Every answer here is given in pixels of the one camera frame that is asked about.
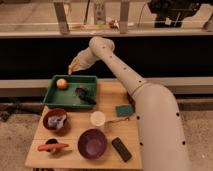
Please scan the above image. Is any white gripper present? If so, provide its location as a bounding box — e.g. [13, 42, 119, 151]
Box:
[76, 48, 98, 71]

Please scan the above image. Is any yellow banana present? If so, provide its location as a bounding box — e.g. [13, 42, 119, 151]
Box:
[68, 59, 78, 75]

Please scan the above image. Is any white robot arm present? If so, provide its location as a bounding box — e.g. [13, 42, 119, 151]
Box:
[77, 36, 191, 171]

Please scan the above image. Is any dark object in tray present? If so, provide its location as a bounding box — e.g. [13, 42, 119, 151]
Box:
[75, 88, 96, 105]

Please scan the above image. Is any green plastic tray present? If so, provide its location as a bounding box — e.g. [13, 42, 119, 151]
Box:
[43, 75, 97, 109]

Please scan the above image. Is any orange round fruit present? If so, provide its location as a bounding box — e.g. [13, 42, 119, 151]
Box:
[56, 78, 68, 90]

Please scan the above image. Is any white cup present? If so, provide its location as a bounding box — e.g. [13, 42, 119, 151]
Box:
[90, 111, 106, 127]

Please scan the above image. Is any green sponge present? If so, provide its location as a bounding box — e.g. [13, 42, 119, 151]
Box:
[115, 105, 134, 117]

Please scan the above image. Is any red bowl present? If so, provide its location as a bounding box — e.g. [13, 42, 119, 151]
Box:
[43, 108, 67, 132]

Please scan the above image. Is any crumpled white paper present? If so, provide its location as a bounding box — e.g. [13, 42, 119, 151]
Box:
[47, 115, 66, 130]

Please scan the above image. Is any wooden table board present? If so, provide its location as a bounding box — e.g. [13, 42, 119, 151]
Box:
[25, 81, 142, 170]

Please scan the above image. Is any purple bowl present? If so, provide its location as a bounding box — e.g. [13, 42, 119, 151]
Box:
[78, 129, 108, 160]

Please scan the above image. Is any small dark bowl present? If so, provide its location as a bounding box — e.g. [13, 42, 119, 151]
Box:
[45, 138, 59, 154]

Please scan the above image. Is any black rectangular remote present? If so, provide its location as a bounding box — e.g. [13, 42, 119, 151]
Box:
[112, 137, 132, 162]

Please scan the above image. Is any orange carrot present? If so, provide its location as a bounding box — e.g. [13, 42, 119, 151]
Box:
[37, 143, 69, 151]

